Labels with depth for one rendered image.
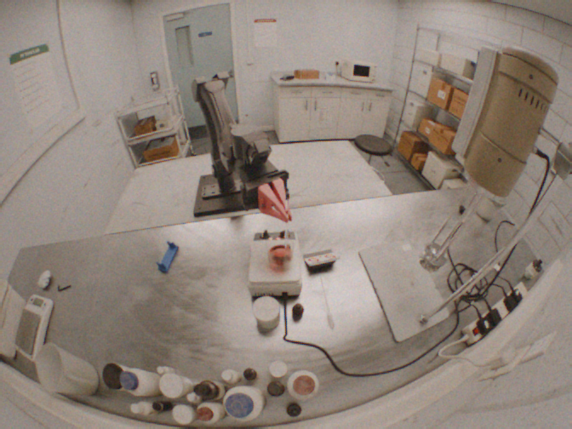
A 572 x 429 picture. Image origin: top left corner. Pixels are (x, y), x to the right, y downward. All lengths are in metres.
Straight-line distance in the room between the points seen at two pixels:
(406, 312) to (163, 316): 0.65
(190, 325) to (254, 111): 3.16
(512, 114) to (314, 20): 3.22
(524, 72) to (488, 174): 0.16
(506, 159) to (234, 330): 0.63
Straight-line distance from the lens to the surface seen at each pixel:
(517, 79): 0.37
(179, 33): 3.37
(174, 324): 0.62
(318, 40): 3.45
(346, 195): 0.85
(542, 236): 2.55
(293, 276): 0.51
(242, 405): 0.41
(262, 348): 0.54
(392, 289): 0.64
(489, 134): 0.38
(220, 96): 0.60
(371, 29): 3.81
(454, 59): 2.60
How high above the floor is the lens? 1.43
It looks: 46 degrees down
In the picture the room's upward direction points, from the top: straight up
